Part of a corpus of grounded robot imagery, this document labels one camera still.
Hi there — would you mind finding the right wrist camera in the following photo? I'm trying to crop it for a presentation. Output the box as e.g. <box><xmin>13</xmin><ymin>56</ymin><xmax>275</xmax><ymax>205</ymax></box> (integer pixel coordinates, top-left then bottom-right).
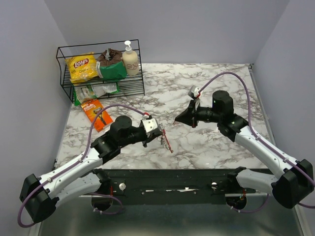
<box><xmin>188</xmin><ymin>86</ymin><xmax>202</xmax><ymax>110</ymax></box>

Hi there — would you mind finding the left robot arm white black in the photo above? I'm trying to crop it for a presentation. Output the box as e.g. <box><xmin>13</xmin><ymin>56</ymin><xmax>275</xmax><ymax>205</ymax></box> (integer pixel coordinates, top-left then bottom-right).
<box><xmin>19</xmin><ymin>116</ymin><xmax>162</xmax><ymax>224</ymax></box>

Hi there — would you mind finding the cream soap pump bottle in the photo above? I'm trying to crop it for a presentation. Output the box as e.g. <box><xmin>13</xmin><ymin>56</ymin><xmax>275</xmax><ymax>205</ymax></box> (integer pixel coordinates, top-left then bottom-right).
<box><xmin>122</xmin><ymin>40</ymin><xmax>139</xmax><ymax>76</ymax></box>

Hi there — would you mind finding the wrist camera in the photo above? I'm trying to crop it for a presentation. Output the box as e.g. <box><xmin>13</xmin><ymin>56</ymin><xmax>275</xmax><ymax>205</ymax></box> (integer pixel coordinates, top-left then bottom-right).
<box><xmin>188</xmin><ymin>86</ymin><xmax>202</xmax><ymax>110</ymax></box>
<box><xmin>141</xmin><ymin>118</ymin><xmax>158</xmax><ymax>136</ymax></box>

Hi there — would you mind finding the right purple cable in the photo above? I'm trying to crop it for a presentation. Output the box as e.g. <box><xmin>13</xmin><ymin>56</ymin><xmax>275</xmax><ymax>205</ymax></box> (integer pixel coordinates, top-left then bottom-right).
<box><xmin>198</xmin><ymin>71</ymin><xmax>315</xmax><ymax>214</ymax></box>

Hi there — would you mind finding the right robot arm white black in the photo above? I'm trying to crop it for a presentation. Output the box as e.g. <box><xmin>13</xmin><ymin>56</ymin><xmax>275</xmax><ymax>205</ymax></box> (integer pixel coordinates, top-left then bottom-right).
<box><xmin>175</xmin><ymin>87</ymin><xmax>314</xmax><ymax>208</ymax></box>

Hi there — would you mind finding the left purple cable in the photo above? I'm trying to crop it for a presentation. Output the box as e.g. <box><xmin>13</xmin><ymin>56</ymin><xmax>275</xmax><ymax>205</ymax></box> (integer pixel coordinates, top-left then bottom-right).
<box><xmin>17</xmin><ymin>103</ymin><xmax>150</xmax><ymax>228</ymax></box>

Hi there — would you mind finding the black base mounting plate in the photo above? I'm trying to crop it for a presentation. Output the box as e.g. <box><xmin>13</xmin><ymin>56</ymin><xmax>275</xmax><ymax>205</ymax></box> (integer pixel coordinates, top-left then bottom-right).
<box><xmin>50</xmin><ymin>168</ymin><xmax>258</xmax><ymax>205</ymax></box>

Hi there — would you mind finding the metal key organizer red handle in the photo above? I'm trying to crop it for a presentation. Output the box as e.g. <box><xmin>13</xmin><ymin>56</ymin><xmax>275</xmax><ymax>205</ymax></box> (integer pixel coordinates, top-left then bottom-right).
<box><xmin>160</xmin><ymin>129</ymin><xmax>174</xmax><ymax>153</ymax></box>

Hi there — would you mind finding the yellow Lays chips bag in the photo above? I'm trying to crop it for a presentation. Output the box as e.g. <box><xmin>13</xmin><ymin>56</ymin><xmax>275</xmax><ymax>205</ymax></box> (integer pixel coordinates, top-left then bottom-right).
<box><xmin>65</xmin><ymin>52</ymin><xmax>98</xmax><ymax>84</ymax></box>

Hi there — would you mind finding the black wire shelf rack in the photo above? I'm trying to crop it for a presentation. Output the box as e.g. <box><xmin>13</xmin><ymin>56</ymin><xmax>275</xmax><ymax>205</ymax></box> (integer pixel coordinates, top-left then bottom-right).
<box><xmin>56</xmin><ymin>39</ymin><xmax>145</xmax><ymax>103</ymax></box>

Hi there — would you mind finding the green white snack packet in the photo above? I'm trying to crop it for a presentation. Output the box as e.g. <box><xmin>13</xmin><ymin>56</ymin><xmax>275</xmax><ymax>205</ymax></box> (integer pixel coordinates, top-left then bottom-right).
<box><xmin>73</xmin><ymin>83</ymin><xmax>120</xmax><ymax>106</ymax></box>

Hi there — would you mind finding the orange Gillette razor package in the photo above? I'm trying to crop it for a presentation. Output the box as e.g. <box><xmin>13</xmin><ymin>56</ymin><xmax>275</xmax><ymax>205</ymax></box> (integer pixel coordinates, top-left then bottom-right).
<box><xmin>81</xmin><ymin>99</ymin><xmax>113</xmax><ymax>132</ymax></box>

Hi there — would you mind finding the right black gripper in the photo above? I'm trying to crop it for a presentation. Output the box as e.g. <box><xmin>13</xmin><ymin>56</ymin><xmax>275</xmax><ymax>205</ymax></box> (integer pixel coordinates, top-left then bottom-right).
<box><xmin>175</xmin><ymin>99</ymin><xmax>222</xmax><ymax>128</ymax></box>

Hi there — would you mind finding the purple cable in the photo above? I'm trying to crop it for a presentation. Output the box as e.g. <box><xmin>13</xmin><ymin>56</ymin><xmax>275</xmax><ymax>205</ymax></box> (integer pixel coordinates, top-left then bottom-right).
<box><xmin>198</xmin><ymin>71</ymin><xmax>315</xmax><ymax>214</ymax></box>
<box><xmin>17</xmin><ymin>103</ymin><xmax>150</xmax><ymax>228</ymax></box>

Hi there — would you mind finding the aluminium rail frame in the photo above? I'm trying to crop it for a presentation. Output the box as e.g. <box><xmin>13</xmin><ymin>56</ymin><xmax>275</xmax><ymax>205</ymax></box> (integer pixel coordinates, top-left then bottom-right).
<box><xmin>28</xmin><ymin>176</ymin><xmax>306</xmax><ymax>236</ymax></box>

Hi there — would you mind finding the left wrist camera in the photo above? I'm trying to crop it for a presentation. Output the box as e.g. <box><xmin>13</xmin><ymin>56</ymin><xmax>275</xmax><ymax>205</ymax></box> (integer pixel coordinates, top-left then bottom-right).
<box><xmin>141</xmin><ymin>118</ymin><xmax>158</xmax><ymax>136</ymax></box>

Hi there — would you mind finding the green brown snack bag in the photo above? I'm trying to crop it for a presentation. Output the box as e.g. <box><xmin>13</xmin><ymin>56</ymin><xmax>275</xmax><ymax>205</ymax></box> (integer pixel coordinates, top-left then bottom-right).
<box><xmin>96</xmin><ymin>48</ymin><xmax>127</xmax><ymax>81</ymax></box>

